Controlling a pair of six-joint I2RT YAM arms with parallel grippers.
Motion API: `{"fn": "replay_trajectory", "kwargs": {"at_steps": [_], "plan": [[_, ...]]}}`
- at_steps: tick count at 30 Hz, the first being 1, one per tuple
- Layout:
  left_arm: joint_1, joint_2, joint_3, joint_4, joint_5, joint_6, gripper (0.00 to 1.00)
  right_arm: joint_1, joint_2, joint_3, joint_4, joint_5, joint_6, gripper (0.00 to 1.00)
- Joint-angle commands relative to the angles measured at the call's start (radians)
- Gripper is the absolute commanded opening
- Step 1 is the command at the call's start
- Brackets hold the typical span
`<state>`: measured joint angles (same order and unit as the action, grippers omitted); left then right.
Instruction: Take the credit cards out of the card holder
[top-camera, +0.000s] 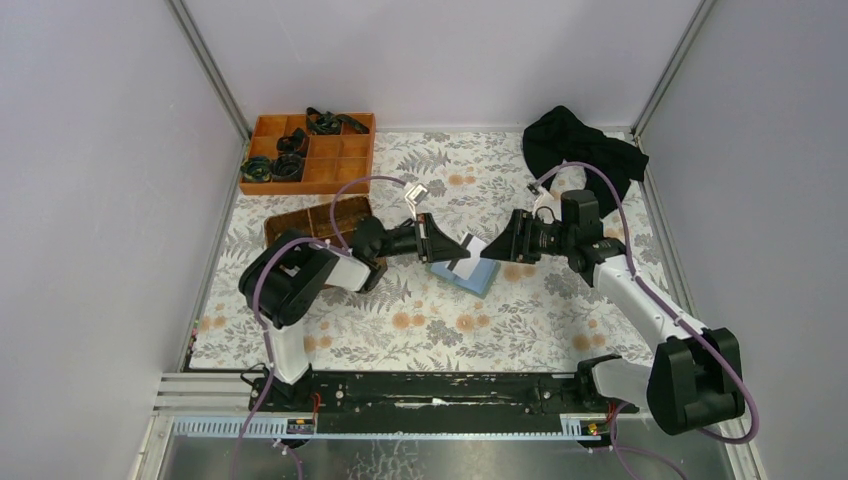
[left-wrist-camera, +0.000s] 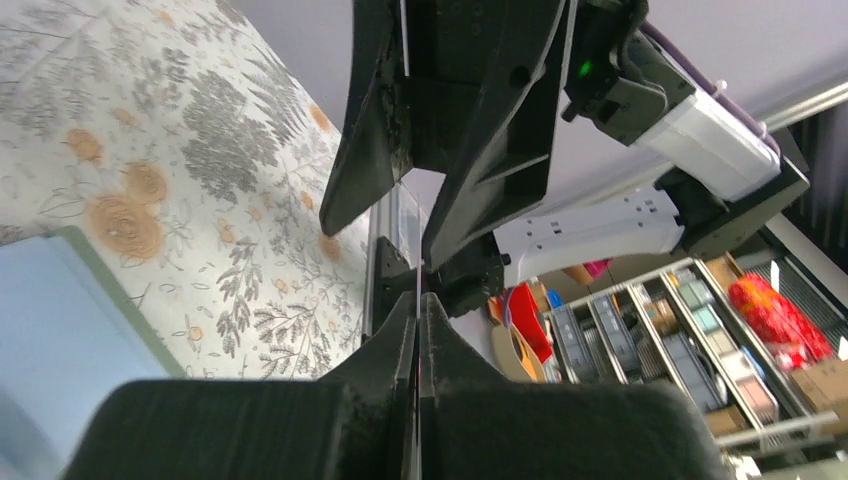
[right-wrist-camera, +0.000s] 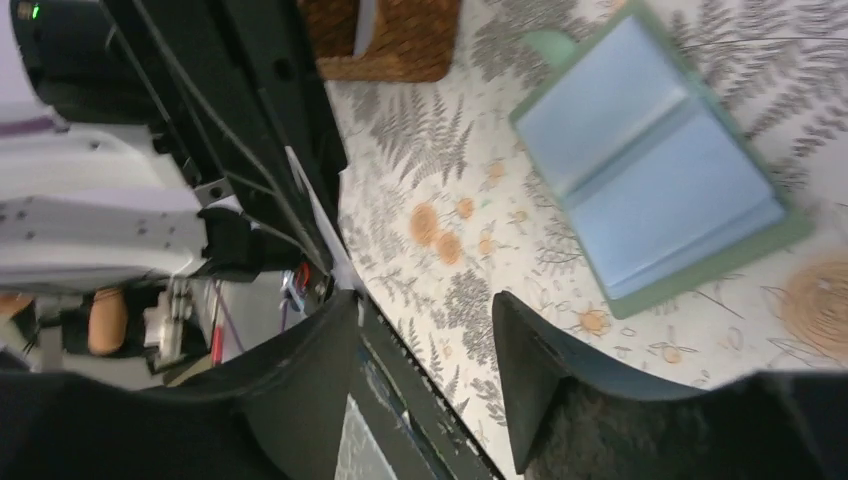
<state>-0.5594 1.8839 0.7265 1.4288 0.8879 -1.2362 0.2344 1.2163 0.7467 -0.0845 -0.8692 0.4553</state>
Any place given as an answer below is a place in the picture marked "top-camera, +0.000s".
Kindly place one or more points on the orange divided tray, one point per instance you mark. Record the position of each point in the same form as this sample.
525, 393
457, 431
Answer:
298, 154

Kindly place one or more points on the white card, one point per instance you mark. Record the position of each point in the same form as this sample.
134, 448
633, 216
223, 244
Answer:
474, 245

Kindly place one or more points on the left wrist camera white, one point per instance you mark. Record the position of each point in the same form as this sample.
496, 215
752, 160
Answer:
414, 194

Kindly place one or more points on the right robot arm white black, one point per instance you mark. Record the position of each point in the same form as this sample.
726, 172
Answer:
695, 375

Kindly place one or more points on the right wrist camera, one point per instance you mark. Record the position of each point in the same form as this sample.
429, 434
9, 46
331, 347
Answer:
543, 199

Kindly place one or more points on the woven brown basket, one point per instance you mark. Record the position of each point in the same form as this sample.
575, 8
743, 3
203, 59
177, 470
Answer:
318, 218

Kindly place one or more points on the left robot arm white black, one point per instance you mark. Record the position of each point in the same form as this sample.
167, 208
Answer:
280, 318

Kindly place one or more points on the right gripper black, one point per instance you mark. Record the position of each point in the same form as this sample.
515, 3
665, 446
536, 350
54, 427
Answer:
520, 235

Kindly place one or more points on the floral table mat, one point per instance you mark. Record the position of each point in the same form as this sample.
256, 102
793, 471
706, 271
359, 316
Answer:
539, 317

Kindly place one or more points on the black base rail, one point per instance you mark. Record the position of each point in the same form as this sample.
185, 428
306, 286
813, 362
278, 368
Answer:
429, 398

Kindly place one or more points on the white slotted cable duct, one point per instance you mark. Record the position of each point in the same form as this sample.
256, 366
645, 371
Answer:
559, 428

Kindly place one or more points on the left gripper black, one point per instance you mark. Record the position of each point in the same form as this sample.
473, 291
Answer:
424, 237

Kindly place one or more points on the green card holder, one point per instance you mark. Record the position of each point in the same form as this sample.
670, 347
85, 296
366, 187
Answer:
478, 283

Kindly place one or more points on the black cloth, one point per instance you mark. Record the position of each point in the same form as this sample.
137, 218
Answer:
559, 136

